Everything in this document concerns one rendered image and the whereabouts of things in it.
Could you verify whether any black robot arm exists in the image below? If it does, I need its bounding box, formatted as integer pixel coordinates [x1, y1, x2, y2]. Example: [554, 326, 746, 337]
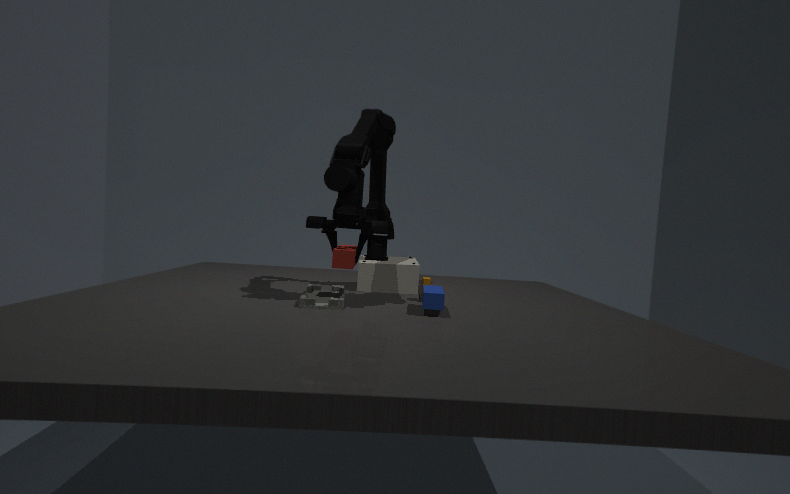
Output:
[324, 109, 396, 261]

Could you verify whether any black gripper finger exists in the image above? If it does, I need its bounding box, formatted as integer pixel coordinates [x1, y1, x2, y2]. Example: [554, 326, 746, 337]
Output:
[322, 231, 337, 252]
[355, 233, 373, 263]

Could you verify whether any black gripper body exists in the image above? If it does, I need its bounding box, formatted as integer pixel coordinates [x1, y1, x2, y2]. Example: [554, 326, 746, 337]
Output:
[306, 194, 389, 234]

